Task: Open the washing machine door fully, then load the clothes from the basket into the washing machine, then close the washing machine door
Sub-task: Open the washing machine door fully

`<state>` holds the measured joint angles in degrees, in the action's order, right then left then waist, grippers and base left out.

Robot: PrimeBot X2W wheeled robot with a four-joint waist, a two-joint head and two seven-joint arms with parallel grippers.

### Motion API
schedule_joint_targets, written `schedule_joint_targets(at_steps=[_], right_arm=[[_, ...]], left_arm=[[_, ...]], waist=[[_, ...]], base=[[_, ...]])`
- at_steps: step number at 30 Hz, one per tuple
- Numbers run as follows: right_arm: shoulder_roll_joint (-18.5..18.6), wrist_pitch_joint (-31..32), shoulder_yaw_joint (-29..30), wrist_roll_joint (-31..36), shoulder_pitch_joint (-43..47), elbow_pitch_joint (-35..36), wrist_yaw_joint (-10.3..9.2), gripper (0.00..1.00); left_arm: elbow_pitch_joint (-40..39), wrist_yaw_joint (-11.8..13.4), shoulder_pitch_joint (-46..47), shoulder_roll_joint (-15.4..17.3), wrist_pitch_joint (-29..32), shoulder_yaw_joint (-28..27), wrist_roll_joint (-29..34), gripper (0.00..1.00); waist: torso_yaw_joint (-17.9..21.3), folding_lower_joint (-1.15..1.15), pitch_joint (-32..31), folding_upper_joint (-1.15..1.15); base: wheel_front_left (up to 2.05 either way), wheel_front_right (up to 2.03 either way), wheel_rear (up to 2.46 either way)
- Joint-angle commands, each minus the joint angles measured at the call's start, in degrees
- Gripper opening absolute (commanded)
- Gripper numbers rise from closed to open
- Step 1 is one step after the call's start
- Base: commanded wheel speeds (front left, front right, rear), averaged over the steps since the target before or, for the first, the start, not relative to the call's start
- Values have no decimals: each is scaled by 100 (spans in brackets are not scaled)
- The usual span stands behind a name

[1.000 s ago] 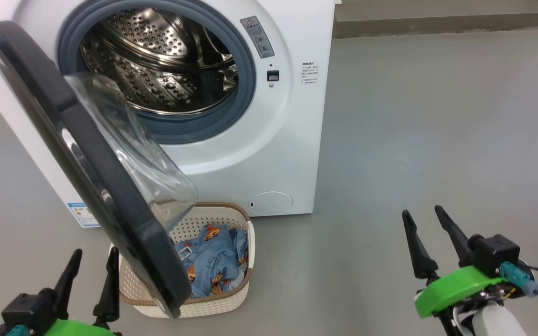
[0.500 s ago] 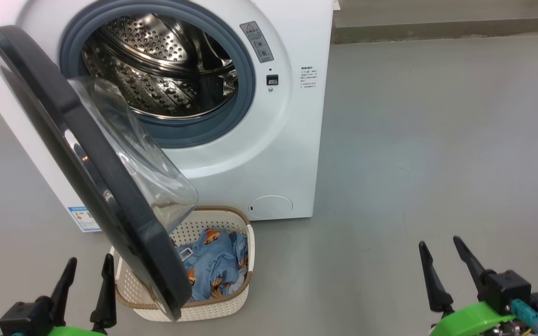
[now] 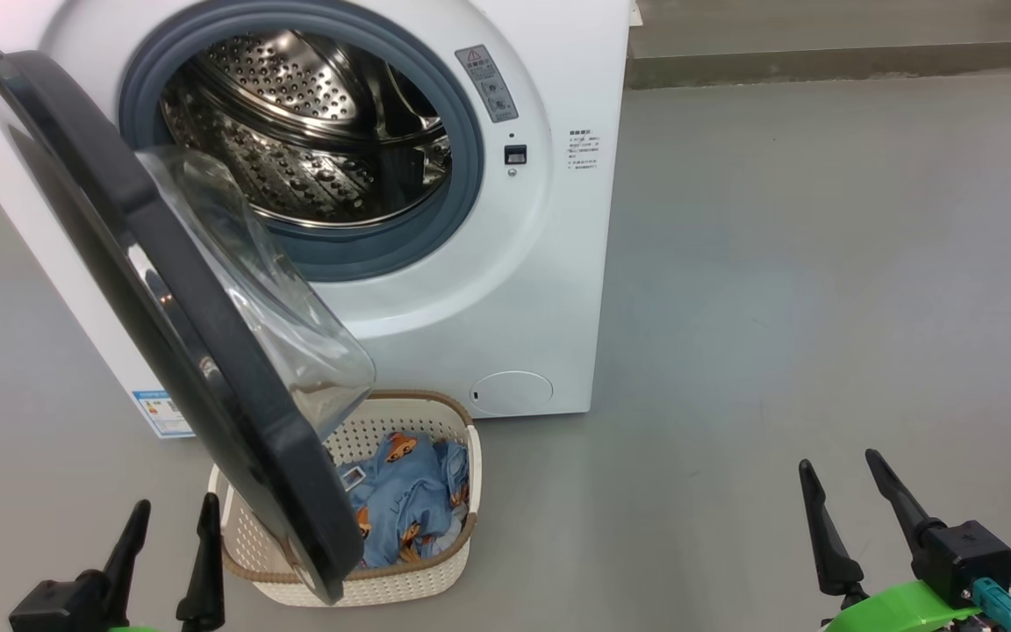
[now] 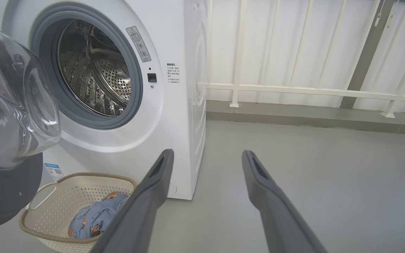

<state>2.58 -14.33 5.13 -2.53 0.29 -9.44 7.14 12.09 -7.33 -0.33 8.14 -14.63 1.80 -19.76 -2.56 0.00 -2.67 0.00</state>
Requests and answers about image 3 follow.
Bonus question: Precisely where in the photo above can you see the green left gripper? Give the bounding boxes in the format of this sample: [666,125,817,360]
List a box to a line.
[102,493,226,632]

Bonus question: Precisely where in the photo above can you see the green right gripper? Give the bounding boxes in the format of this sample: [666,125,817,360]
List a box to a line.
[799,449,985,632]

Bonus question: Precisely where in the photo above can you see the dark round washer door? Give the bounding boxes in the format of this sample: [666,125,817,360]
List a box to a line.
[0,44,376,607]

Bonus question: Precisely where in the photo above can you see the white front-load washing machine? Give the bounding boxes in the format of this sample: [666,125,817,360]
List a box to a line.
[0,0,634,440]

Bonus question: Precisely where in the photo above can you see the blue energy label sticker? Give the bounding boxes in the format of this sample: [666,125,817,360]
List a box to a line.
[131,389,195,440]

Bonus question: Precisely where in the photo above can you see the cream perforated laundry basket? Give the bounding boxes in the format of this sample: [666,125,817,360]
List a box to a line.
[209,390,482,608]

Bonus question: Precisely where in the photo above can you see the black cable with teal connector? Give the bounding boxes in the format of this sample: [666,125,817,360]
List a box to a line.
[971,578,1011,632]

